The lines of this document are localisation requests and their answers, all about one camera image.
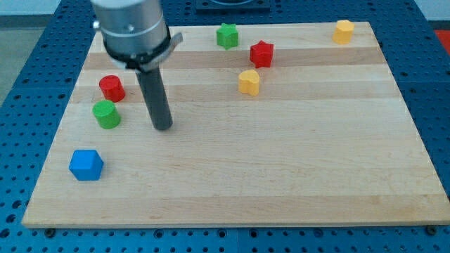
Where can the blue cube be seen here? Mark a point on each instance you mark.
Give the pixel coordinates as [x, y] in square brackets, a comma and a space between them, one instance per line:
[86, 165]

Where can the yellow heart block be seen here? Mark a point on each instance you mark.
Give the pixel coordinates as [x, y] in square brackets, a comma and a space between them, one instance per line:
[248, 82]

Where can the red star block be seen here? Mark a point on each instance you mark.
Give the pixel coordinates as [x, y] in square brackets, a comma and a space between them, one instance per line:
[261, 54]

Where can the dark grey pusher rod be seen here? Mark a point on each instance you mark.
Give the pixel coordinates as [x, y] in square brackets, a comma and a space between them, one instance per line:
[155, 97]

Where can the green star block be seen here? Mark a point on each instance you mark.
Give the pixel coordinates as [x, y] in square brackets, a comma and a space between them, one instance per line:
[227, 36]

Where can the wooden board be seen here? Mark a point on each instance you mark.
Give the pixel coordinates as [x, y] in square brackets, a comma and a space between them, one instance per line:
[328, 141]

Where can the green cylinder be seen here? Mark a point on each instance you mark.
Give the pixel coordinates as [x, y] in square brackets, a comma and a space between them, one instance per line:
[106, 114]

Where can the red cylinder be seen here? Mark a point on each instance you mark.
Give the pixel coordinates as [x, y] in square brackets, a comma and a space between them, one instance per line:
[112, 88]

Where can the yellow hexagon block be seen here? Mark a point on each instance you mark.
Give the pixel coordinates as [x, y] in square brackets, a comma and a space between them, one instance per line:
[343, 32]

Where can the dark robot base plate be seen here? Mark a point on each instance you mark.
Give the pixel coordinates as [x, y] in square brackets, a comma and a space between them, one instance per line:
[234, 6]

